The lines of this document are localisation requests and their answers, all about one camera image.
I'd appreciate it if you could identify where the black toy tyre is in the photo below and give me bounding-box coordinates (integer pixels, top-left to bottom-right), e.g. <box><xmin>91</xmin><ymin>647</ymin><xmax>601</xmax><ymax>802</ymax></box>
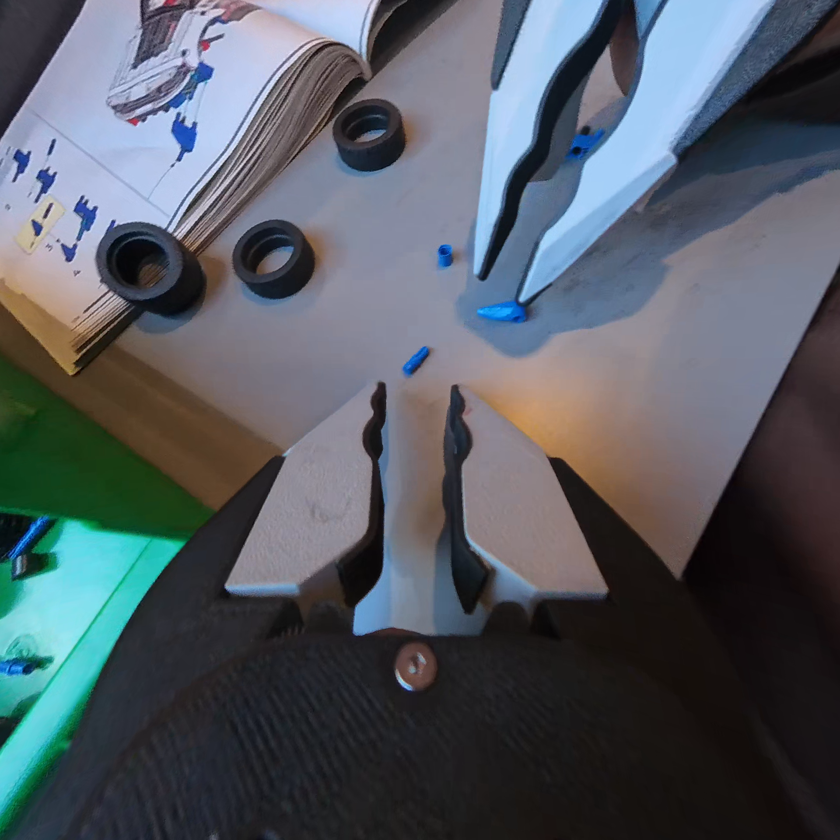
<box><xmin>231</xmin><ymin>218</ymin><xmax>315</xmax><ymax>300</ymax></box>
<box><xmin>331</xmin><ymin>98</ymin><xmax>407</xmax><ymax>173</ymax></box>
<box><xmin>95</xmin><ymin>222</ymin><xmax>206</xmax><ymax>316</ymax></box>

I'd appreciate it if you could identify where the open instruction booklet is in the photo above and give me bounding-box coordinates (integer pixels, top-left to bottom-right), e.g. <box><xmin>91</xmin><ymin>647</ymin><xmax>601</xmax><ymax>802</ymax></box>
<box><xmin>0</xmin><ymin>0</ymin><xmax>398</xmax><ymax>376</ymax></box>

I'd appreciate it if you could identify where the green storage bin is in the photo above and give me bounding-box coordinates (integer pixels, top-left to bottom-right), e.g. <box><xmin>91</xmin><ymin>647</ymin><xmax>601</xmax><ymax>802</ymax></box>
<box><xmin>0</xmin><ymin>354</ymin><xmax>221</xmax><ymax>840</ymax></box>

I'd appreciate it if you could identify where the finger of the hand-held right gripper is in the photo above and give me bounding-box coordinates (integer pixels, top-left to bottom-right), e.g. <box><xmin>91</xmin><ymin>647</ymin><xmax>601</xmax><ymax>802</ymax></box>
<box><xmin>472</xmin><ymin>0</ymin><xmax>618</xmax><ymax>282</ymax></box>
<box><xmin>517</xmin><ymin>0</ymin><xmax>777</xmax><ymax>308</ymax></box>

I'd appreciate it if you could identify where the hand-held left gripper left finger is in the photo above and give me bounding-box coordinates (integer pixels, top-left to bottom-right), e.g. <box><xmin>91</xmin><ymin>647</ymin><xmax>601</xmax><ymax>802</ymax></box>
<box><xmin>224</xmin><ymin>381</ymin><xmax>388</xmax><ymax>609</ymax></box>

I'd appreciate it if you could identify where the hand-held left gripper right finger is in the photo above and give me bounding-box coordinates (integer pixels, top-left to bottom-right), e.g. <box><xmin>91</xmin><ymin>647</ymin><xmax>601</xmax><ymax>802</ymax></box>
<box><xmin>443</xmin><ymin>384</ymin><xmax>610</xmax><ymax>614</ymax></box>

